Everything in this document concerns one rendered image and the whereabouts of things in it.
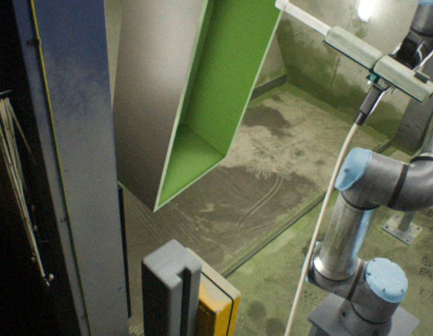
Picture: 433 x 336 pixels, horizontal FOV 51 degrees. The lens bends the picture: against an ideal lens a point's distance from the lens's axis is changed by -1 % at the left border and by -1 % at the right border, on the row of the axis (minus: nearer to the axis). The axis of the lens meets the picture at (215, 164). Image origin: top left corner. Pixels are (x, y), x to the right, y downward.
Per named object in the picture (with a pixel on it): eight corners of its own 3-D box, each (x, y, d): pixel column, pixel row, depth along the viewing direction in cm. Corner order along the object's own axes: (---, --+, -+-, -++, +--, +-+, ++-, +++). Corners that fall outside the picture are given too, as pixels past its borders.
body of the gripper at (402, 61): (392, 96, 127) (407, 80, 135) (408, 72, 121) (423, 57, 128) (368, 80, 130) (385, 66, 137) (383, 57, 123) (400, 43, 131)
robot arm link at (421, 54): (432, 50, 130) (403, 32, 133) (427, 55, 127) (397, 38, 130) (415, 74, 137) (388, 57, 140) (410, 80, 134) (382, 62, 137)
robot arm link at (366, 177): (342, 304, 163) (400, 199, 102) (296, 284, 168) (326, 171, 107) (355, 269, 170) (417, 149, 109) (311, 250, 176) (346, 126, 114)
